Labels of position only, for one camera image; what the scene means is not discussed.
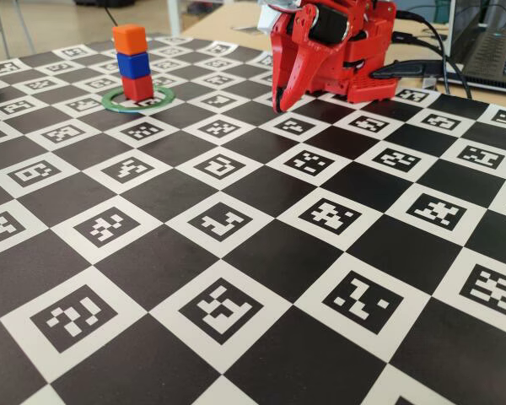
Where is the blue cube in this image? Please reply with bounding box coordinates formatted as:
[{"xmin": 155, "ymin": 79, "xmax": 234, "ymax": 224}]
[{"xmin": 116, "ymin": 51, "xmax": 149, "ymax": 80}]

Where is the green ring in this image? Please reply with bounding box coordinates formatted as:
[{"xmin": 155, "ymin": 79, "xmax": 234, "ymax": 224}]
[{"xmin": 100, "ymin": 85, "xmax": 176, "ymax": 114}]

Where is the red cube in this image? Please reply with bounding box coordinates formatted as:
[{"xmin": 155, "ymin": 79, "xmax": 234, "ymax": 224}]
[{"xmin": 121, "ymin": 74, "xmax": 155, "ymax": 102}]

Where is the dark laptop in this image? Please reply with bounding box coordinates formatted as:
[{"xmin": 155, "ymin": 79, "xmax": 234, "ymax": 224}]
[{"xmin": 449, "ymin": 0, "xmax": 506, "ymax": 95}]

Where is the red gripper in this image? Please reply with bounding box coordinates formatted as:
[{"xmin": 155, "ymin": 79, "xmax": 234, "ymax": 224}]
[{"xmin": 270, "ymin": 0, "xmax": 366, "ymax": 113}]

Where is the black white marker mat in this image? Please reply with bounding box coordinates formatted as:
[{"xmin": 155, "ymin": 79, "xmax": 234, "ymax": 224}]
[{"xmin": 0, "ymin": 33, "xmax": 506, "ymax": 405}]

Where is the black power plug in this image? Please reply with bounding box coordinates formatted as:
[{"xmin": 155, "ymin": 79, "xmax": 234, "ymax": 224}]
[{"xmin": 369, "ymin": 58, "xmax": 448, "ymax": 82}]

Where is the thick black cable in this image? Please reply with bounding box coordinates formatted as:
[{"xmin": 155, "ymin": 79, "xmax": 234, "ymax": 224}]
[{"xmin": 395, "ymin": 10, "xmax": 453, "ymax": 96}]

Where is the black cable with connector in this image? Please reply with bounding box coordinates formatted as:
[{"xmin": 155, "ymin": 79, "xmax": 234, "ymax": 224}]
[{"xmin": 390, "ymin": 31, "xmax": 474, "ymax": 101}]

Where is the orange cube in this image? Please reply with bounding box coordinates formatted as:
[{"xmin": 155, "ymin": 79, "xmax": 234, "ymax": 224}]
[{"xmin": 111, "ymin": 24, "xmax": 148, "ymax": 57}]

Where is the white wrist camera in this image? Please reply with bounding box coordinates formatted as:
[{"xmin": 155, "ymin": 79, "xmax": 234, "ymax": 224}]
[{"xmin": 256, "ymin": 0, "xmax": 304, "ymax": 33}]

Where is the white table leg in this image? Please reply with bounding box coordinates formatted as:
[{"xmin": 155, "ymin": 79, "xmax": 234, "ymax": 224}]
[{"xmin": 166, "ymin": 0, "xmax": 183, "ymax": 38}]

